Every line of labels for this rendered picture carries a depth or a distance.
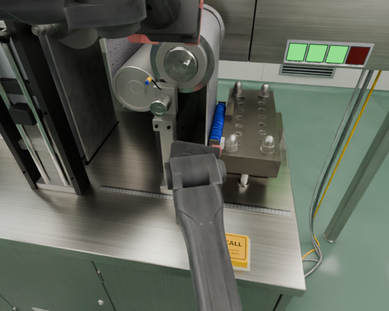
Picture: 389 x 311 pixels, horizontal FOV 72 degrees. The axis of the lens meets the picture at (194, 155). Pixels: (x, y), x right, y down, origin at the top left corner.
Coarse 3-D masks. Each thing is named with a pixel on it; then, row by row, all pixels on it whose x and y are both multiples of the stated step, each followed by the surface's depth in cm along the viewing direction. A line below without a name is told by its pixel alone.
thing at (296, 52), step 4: (292, 44) 83; (296, 44) 83; (300, 44) 83; (304, 44) 83; (292, 48) 84; (296, 48) 84; (300, 48) 84; (304, 48) 83; (288, 52) 85; (292, 52) 85; (296, 52) 84; (300, 52) 84; (304, 52) 84; (288, 56) 86; (292, 56) 85; (296, 56) 85; (300, 56) 85
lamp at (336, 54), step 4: (332, 48) 82; (336, 48) 82; (340, 48) 82; (344, 48) 81; (328, 52) 83; (332, 52) 83; (336, 52) 83; (340, 52) 82; (344, 52) 82; (328, 56) 84; (332, 56) 83; (336, 56) 83; (340, 56) 83; (344, 56) 83; (328, 60) 84; (332, 60) 84; (336, 60) 84; (340, 60) 84
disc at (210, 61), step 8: (200, 40) 56; (152, 48) 59; (208, 48) 57; (152, 56) 60; (208, 56) 58; (152, 64) 62; (208, 64) 59; (208, 72) 61; (160, 80) 64; (208, 80) 62; (184, 88) 64; (192, 88) 64; (200, 88) 64
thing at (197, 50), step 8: (160, 48) 58; (168, 48) 58; (192, 48) 57; (200, 48) 57; (160, 56) 59; (200, 56) 58; (160, 64) 60; (200, 64) 59; (160, 72) 62; (200, 72) 60; (168, 80) 62; (192, 80) 61; (200, 80) 61
